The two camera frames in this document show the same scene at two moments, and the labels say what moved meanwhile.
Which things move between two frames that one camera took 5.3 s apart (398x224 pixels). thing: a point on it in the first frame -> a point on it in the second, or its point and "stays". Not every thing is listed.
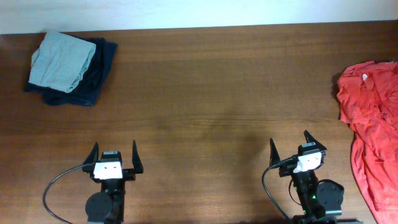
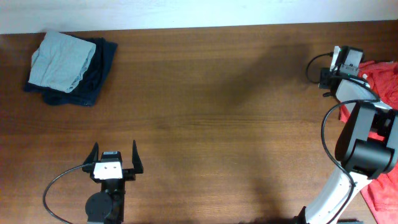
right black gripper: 310,140 -> 324,76
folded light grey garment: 60,61 stays
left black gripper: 130,175 stays
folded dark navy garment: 85,92 stays
